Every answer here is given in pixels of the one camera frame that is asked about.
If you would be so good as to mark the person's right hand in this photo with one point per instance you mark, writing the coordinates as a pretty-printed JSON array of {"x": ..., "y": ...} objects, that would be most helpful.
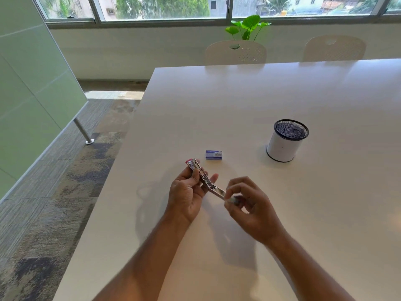
[{"x": 257, "y": 213}]

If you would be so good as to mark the person's left hand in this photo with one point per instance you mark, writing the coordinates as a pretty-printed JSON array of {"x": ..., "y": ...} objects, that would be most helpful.
[{"x": 184, "y": 197}]

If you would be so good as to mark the person's right thumb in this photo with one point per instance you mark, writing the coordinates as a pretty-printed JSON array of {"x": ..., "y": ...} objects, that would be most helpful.
[{"x": 231, "y": 208}]

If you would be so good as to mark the person's left thumb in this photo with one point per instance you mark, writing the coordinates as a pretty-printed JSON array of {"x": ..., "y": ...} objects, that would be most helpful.
[{"x": 189, "y": 175}]

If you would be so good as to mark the pink metal stapler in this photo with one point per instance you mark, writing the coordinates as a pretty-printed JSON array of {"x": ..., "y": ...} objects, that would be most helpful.
[{"x": 205, "y": 180}]

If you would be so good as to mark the person's right forearm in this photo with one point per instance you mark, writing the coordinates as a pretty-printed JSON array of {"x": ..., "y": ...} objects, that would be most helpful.
[{"x": 310, "y": 272}]

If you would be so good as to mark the person's left forearm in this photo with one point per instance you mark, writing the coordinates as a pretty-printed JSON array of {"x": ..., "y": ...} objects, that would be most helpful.
[{"x": 150, "y": 263}]

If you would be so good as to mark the small blue staple box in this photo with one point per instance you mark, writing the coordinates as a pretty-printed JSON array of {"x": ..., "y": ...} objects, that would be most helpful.
[{"x": 214, "y": 154}]

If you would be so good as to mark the black mesh pen holder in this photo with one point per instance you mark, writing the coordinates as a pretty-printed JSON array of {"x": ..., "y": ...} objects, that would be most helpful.
[{"x": 285, "y": 144}]

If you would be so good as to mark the metal partition leg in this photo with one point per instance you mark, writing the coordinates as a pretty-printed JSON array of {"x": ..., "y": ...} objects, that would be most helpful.
[{"x": 83, "y": 131}]

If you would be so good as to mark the beige perforated chair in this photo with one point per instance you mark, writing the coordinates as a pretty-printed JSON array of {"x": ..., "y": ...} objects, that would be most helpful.
[
  {"x": 235, "y": 54},
  {"x": 333, "y": 50}
]

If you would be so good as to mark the green leafy plant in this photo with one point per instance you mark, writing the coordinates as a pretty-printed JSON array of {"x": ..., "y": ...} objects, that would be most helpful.
[{"x": 249, "y": 26}]

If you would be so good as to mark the green partition panel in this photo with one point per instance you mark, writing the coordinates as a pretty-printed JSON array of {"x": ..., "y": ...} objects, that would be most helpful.
[{"x": 28, "y": 90}]

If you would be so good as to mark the grey sliding window frame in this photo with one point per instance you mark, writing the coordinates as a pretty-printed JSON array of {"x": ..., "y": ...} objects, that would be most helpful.
[{"x": 228, "y": 20}]

